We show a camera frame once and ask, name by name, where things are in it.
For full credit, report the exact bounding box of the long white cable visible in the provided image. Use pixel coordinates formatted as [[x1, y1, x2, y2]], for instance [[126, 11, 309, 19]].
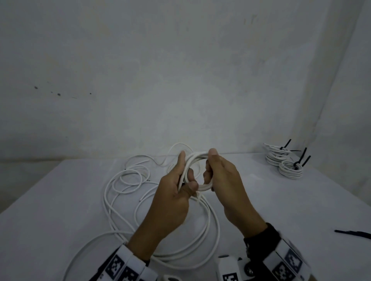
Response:
[[62, 143, 221, 281]]

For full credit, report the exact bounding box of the person's right hand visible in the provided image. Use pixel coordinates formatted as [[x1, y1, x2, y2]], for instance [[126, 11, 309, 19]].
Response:
[[203, 148, 267, 235]]

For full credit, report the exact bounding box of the white marker wristband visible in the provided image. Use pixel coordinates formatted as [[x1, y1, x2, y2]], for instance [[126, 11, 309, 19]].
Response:
[[97, 244, 158, 281], [262, 237, 313, 281]]

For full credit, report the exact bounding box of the person's left forearm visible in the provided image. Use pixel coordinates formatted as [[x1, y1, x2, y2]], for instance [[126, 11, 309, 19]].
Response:
[[126, 229, 177, 262]]

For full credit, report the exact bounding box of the black wrist strap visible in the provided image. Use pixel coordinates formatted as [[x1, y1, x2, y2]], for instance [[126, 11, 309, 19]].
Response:
[[243, 222, 282, 262]]

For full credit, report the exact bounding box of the coiled white cable bundle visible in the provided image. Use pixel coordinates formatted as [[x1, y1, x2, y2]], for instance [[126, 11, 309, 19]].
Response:
[[263, 143, 291, 158], [278, 160, 304, 180], [266, 152, 288, 167]]

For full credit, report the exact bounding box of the person's left hand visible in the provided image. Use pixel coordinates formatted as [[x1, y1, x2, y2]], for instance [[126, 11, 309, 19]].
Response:
[[134, 151, 200, 241]]

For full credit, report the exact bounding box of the white wrist camera unit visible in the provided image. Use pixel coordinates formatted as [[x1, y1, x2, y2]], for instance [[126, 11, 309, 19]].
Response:
[[217, 255, 263, 281]]

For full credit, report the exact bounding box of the black cable tie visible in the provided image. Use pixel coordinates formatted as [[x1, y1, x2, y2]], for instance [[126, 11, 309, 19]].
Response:
[[293, 147, 312, 170], [279, 139, 302, 153], [334, 229, 371, 240]]

